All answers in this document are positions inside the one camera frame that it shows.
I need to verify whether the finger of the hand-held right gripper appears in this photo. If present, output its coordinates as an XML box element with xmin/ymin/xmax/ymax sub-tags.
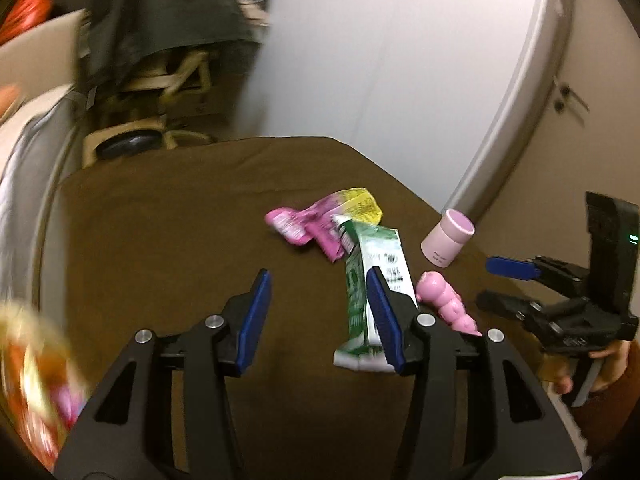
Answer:
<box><xmin>475</xmin><ymin>290</ymin><xmax>557</xmax><ymax>332</ymax></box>
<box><xmin>485</xmin><ymin>255</ymin><xmax>592</xmax><ymax>287</ymax></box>

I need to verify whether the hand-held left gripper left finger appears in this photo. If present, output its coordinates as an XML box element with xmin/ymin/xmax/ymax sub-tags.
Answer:
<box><xmin>52</xmin><ymin>268</ymin><xmax>273</xmax><ymax>480</ymax></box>

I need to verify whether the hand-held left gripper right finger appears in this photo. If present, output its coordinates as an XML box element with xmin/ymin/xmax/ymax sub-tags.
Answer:
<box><xmin>366</xmin><ymin>266</ymin><xmax>586</xmax><ymax>480</ymax></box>

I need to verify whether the green white milk carton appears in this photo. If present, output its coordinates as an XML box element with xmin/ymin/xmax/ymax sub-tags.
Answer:
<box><xmin>332</xmin><ymin>220</ymin><xmax>419</xmax><ymax>374</ymax></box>

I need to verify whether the yellow plastic bag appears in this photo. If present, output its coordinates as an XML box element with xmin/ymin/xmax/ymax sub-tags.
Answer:
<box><xmin>0</xmin><ymin>300</ymin><xmax>92</xmax><ymax>472</ymax></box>

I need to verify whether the person's right forearm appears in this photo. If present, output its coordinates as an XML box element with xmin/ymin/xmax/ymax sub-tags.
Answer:
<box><xmin>570</xmin><ymin>340</ymin><xmax>640</xmax><ymax>463</ymax></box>

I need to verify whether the person's right hand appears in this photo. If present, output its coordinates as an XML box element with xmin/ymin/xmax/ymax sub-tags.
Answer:
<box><xmin>542</xmin><ymin>339</ymin><xmax>635</xmax><ymax>397</ymax></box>

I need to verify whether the pink caterpillar toy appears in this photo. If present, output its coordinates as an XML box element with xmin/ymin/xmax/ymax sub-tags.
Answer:
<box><xmin>416</xmin><ymin>270</ymin><xmax>484</xmax><ymax>339</ymax></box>

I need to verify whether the pink cup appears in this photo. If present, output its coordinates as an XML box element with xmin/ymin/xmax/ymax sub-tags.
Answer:
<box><xmin>420</xmin><ymin>208</ymin><xmax>475</xmax><ymax>269</ymax></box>

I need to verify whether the pink snack wrapper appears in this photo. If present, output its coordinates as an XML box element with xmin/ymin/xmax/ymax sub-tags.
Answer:
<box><xmin>265</xmin><ymin>187</ymin><xmax>384</xmax><ymax>264</ymax></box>

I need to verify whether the white door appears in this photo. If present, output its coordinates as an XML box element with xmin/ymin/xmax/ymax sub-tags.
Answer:
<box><xmin>472</xmin><ymin>0</ymin><xmax>640</xmax><ymax>311</ymax></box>

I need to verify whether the black round pad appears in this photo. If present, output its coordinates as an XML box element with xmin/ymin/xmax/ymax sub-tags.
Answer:
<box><xmin>95</xmin><ymin>130</ymin><xmax>157</xmax><ymax>159</ymax></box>

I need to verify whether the beige office chair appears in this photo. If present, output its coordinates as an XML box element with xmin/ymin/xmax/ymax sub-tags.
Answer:
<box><xmin>82</xmin><ymin>45</ymin><xmax>217</xmax><ymax>153</ymax></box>

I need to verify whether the grey quilted mattress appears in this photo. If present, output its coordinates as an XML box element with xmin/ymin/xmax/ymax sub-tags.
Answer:
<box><xmin>0</xmin><ymin>92</ymin><xmax>90</xmax><ymax>311</ymax></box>

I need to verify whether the dark grey jacket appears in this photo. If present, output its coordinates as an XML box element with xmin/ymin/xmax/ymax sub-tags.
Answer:
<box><xmin>75</xmin><ymin>0</ymin><xmax>272</xmax><ymax>92</ymax></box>

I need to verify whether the orange pillow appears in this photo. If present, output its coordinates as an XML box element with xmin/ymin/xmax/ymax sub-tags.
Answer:
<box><xmin>0</xmin><ymin>85</ymin><xmax>24</xmax><ymax>122</ymax></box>

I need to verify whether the beige bed headboard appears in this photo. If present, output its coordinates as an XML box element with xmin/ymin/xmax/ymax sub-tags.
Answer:
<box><xmin>0</xmin><ymin>7</ymin><xmax>87</xmax><ymax>102</ymax></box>

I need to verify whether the large red plastic bag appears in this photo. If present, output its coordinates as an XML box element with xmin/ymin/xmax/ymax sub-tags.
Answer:
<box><xmin>0</xmin><ymin>0</ymin><xmax>54</xmax><ymax>47</ymax></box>

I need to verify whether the white door frame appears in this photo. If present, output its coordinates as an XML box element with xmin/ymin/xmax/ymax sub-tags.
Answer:
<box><xmin>440</xmin><ymin>0</ymin><xmax>578</xmax><ymax>223</ymax></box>

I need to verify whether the door handle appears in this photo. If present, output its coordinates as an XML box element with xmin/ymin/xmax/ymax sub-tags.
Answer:
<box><xmin>552</xmin><ymin>79</ymin><xmax>592</xmax><ymax>127</ymax></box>

